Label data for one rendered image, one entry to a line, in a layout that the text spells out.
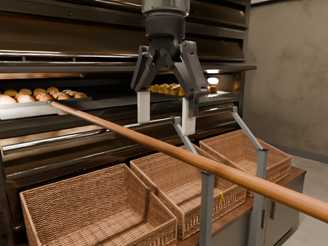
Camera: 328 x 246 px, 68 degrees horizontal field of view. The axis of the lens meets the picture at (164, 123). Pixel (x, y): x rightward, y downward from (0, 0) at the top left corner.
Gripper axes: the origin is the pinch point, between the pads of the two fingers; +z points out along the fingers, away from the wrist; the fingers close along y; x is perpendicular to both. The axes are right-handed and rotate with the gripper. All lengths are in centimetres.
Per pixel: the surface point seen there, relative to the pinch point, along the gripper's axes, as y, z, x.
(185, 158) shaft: -2.7, 10.6, 9.7
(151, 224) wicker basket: -54, 69, 40
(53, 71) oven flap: -70, -10, 2
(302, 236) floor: -20, 125, 179
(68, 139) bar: -47.9, 13.6, -2.2
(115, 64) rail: -70, -14, 31
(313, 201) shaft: 25.8, 10.0, 9.7
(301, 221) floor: -29, 124, 201
